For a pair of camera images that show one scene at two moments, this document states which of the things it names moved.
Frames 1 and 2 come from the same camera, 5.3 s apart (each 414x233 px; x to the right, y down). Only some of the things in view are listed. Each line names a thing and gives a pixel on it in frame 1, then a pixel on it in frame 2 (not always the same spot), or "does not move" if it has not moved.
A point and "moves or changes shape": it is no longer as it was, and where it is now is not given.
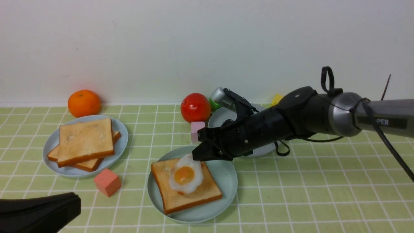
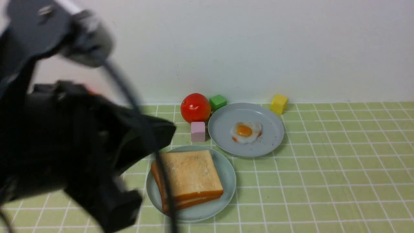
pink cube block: (195, 126) does not move
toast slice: (84, 141) moves or changes shape
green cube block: (213, 106) does not move
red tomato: (195, 107) does not move
